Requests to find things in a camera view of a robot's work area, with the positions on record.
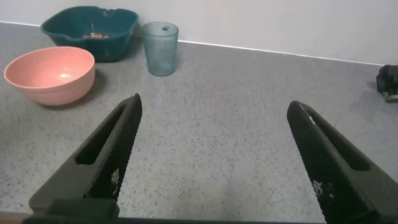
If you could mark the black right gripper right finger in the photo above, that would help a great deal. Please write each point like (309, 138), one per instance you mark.
(335, 174)

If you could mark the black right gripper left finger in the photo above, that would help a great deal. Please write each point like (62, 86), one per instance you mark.
(121, 149)

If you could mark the translucent blue ribbed cup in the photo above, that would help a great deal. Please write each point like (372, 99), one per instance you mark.
(160, 53)

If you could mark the pink round bowl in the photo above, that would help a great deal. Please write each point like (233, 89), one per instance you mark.
(53, 74)

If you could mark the dark teal square basin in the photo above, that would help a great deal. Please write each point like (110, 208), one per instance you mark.
(112, 46)

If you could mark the black device with grey base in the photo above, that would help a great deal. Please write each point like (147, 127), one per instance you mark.
(388, 79)

